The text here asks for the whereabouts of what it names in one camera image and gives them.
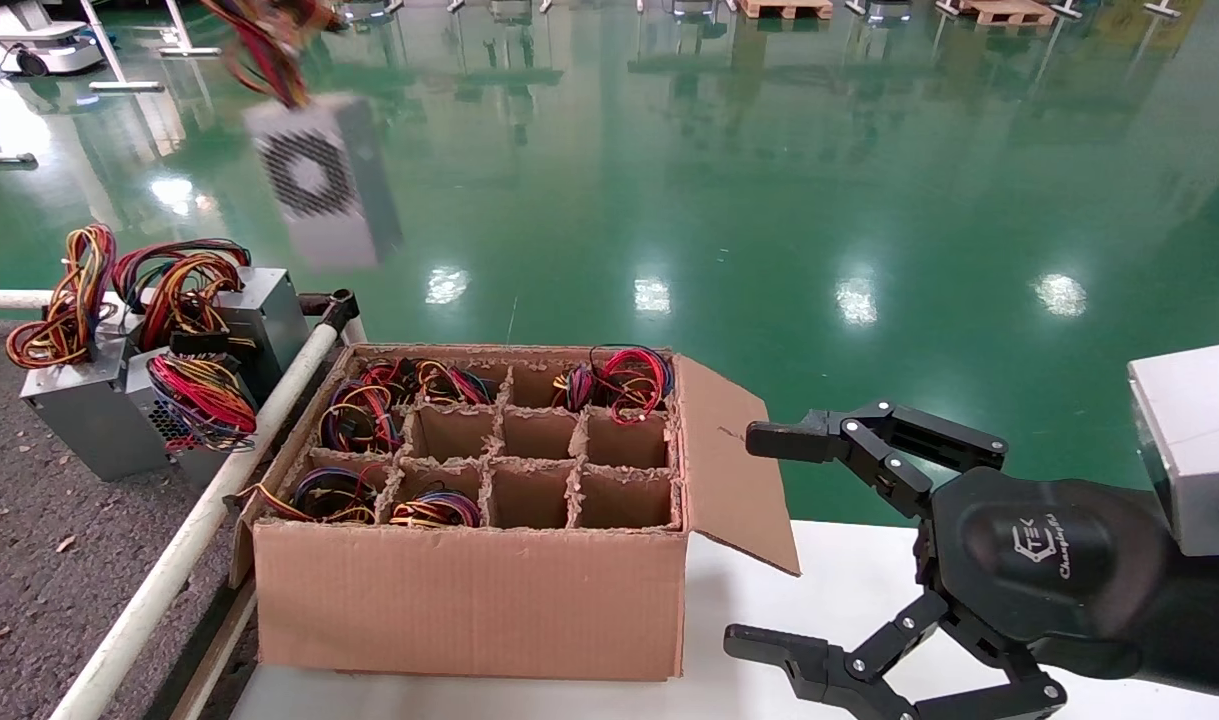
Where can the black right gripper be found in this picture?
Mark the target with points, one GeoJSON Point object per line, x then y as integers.
{"type": "Point", "coordinates": [1049, 560]}

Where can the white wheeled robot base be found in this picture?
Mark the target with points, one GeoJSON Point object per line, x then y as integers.
{"type": "Point", "coordinates": [44, 50]}

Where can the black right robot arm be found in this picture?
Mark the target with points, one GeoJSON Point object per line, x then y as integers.
{"type": "Point", "coordinates": [1209, 620]}

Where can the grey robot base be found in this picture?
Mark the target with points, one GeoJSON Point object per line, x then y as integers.
{"type": "Point", "coordinates": [889, 10]}

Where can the cardboard cell divider grid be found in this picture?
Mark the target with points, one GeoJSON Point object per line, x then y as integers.
{"type": "Point", "coordinates": [499, 462]}

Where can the brown cardboard box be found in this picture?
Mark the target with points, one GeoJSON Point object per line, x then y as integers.
{"type": "Point", "coordinates": [469, 600]}

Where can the black pipe clamp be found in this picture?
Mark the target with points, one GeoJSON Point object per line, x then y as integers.
{"type": "Point", "coordinates": [341, 305]}

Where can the wooden pallet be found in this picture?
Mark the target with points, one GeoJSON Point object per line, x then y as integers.
{"type": "Point", "coordinates": [1009, 12]}
{"type": "Point", "coordinates": [784, 8]}

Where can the grey power supply black connector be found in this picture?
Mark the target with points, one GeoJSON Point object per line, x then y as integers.
{"type": "Point", "coordinates": [274, 320]}

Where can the white stand foot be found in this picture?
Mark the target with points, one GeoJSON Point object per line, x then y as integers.
{"type": "Point", "coordinates": [1164, 9]}

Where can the white stand leg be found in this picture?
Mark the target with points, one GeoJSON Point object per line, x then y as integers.
{"type": "Point", "coordinates": [119, 80]}
{"type": "Point", "coordinates": [184, 45]}

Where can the white floor bar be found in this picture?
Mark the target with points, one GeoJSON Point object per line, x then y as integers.
{"type": "Point", "coordinates": [4, 159]}

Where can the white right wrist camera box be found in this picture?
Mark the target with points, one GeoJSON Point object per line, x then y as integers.
{"type": "Point", "coordinates": [1194, 440]}

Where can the long white pipe rail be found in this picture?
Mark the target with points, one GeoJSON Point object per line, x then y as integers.
{"type": "Point", "coordinates": [219, 500]}

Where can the short white pipe rail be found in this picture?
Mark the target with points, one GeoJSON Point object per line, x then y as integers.
{"type": "Point", "coordinates": [9, 299]}

